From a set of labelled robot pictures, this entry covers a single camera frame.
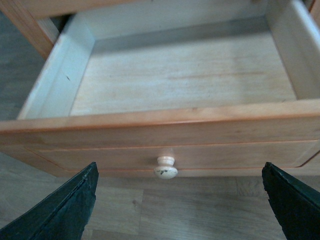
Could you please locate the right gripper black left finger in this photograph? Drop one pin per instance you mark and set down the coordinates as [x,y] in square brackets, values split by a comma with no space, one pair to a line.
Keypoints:
[62,215]

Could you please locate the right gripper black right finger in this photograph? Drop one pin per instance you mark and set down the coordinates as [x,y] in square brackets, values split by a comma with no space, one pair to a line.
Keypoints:
[295,205]

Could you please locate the wooden drawer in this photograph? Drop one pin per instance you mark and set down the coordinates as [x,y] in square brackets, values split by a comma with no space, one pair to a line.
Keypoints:
[222,101]

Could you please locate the drawer knob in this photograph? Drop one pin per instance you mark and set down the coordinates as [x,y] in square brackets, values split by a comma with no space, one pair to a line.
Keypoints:
[165,169]

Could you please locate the wooden nightstand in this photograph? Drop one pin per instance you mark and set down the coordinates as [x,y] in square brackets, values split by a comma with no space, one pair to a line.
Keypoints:
[121,25]

